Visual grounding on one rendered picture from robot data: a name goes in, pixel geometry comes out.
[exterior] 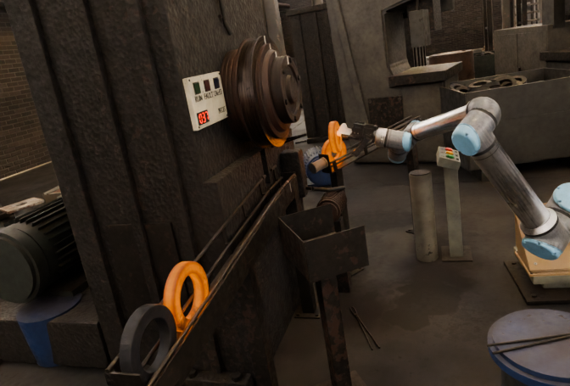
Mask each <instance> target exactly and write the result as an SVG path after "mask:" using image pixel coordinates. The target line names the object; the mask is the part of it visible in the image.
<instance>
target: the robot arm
mask: <svg viewBox="0 0 570 386"><path fill-rule="evenodd" d="M500 117H501V112H500V106H499V105H498V104H497V103H496V102H495V101H494V100H493V99H492V98H488V97H478V98H474V99H472V100H470V101H469V102H468V103H467V105H466V106H463V107H460V108H458V109H454V110H451V111H449V112H446V113H444V114H441V115H437V116H435V117H433V118H430V119H427V120H424V121H419V120H413V121H412V122H411V123H409V124H408V126H407V127H406V128H405V129H404V130H403V131H396V130H390V129H386V128H381V127H378V129H377V125H372V124H367V123H365V122H360V121H355V123H354V124H353V126H352V130H351V129H349V128H348V127H347V125H346V124H345V123H343V124H342V125H341V126H340V127H339V130H338V131H337V135H338V136H340V137H344V138H348V139H352V140H356V141H362V143H361V144H360V145H359V147H358V148H356V149H355V150H354V152H353V155H354V156H355V157H357V156H359V155H360V153H361V150H362V149H363V148H364V147H365V146H366V145H367V144H368V142H369V141H370V140H371V139H372V143H375V146H379V147H384V148H388V159H389V160H390V161H391V162H393V163H395V164H400V163H402V162H404V161H405V158H406V155H407V154H408V153H409V152H410V151H411V149H412V148H413V147H414V146H415V145H416V143H417V142H418V141H420V140H423V139H424V138H428V137H433V136H436V135H439V134H442V133H445V132H448V131H454V132H453V133H452V136H451V140H452V142H453V145H454V146H455V148H456V149H457V150H458V151H459V152H460V151H461V153H462V154H464V155H467V156H471V157H472V158H473V159H474V161H475V162H476V163H477V165H478V166H479V168H480V169H481V170H482V171H483V173H484V174H485V176H486V177H488V179H489V180H490V182H491V183H492V184H493V186H494V187H495V189H496V190H497V191H498V192H499V194H500V195H501V197H502V198H503V199H504V200H505V201H506V203H507V204H508V205H509V207H510V208H511V210H512V211H513V212H514V214H515V215H516V216H517V218H518V219H519V220H520V228H521V231H522V232H523V233H524V235H525V237H524V238H523V239H522V246H523V247H524V248H525V249H526V250H527V251H528V252H530V253H531V254H533V255H536V256H538V257H539V258H542V259H545V260H556V259H558V258H559V256H560V255H561V254H562V253H563V251H564V249H565V248H566V247H567V245H568V244H569V242H570V182H569V183H563V184H562V185H560V186H558V187H557V188H556V189H555V190H554V192H553V194H552V196H551V197H550V200H549V201H548V203H547V204H545V205H543V203H542V202H541V201H540V199H539V198H538V196H537V195H536V193H535V192H534V190H533V189H532V188H531V187H530V186H529V184H528V183H527V181H526V180H525V178H524V177H523V175H522V174H521V173H520V171H519V170H518V168H517V167H516V166H515V165H514V163H513V162H512V161H511V159H510V158H509V156H508V155H507V153H506V152H505V150H504V149H503V148H502V147H501V146H500V144H499V143H498V141H497V138H496V137H495V135H494V134H493V130H494V129H495V128H496V127H497V126H498V124H499V122H500ZM358 122H360V123H363V125H362V124H359V123H358Z"/></svg>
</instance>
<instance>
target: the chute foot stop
mask: <svg viewBox="0 0 570 386"><path fill-rule="evenodd" d="M112 376H113V379H114V381H115V384H116V386H145V384H144V381H143V378H142V376H141V374H137V373H127V372H112Z"/></svg>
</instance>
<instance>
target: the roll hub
mask: <svg viewBox="0 0 570 386"><path fill-rule="evenodd" d="M289 58H290V57H289V56H288V59H287V56H282V57H276V58H274V60H273V62H272V65H271V96H272V101H273V104H274V107H275V111H276V112H277V116H278V118H279V119H280V121H281V122H282V123H284V124H288V123H296V122H297V121H298V120H299V118H300V115H301V109H302V108H300V103H302V93H301V86H300V81H299V80H298V75H299V74H298V71H297V68H296V65H295V63H294V61H293V62H292V63H289ZM282 69H285V71H286V74H283V73H282ZM285 99H287V100H288V105H286V104H285ZM295 115H297V117H298V120H297V121H295V120H294V116H295Z"/></svg>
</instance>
